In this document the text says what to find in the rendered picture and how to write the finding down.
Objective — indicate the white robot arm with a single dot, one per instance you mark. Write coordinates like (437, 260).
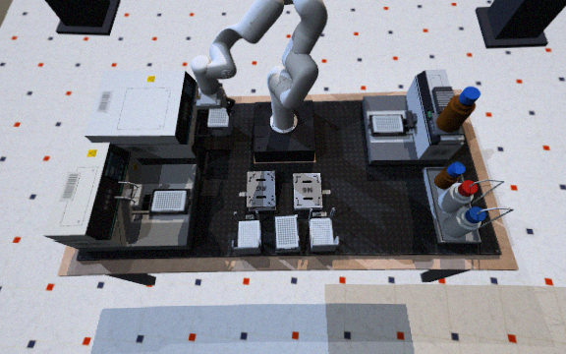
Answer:
(291, 84)

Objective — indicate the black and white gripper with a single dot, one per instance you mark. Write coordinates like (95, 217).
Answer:
(221, 94)

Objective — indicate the blue bottle cap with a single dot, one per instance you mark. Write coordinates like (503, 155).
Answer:
(472, 215)
(456, 169)
(470, 95)

